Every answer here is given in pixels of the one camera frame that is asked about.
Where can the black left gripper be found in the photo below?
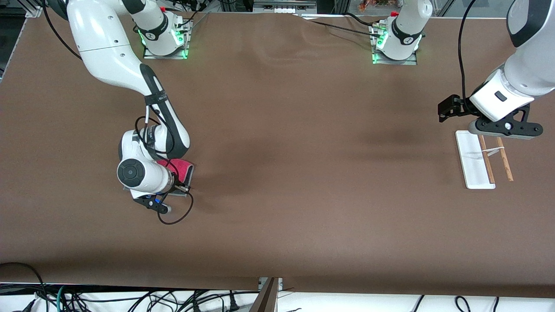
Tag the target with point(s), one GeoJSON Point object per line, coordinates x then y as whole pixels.
{"type": "Point", "coordinates": [458, 106]}

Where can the aluminium profile with bracket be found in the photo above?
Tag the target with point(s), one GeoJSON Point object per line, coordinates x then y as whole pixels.
{"type": "Point", "coordinates": [266, 299]}

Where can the grey metal device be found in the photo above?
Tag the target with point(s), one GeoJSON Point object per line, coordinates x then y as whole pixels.
{"type": "Point", "coordinates": [284, 5]}

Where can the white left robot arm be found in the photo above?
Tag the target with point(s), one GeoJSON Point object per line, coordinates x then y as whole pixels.
{"type": "Point", "coordinates": [524, 73]}

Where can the orange packaged items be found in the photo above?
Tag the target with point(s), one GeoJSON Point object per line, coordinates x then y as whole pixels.
{"type": "Point", "coordinates": [373, 4]}

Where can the pink and grey towel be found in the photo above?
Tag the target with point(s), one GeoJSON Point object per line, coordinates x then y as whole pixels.
{"type": "Point", "coordinates": [184, 167]}

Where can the aluminium frame corner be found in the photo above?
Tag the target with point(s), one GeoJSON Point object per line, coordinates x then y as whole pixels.
{"type": "Point", "coordinates": [37, 9]}

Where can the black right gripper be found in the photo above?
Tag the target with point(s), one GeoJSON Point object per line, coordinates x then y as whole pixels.
{"type": "Point", "coordinates": [176, 181]}

